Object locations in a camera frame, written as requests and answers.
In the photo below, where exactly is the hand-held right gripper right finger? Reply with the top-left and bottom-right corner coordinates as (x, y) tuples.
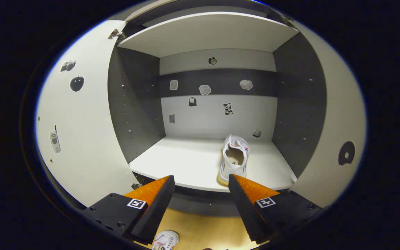
(228, 174), (323, 243)

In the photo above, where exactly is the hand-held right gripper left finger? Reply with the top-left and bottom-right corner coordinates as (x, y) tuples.
(82, 175), (176, 245)

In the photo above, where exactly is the white canvas shoe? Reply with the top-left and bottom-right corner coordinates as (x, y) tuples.
(217, 134), (250, 186)
(151, 230), (180, 250)

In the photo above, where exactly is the white shoe cabinet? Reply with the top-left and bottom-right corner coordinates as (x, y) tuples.
(107, 0), (327, 217)

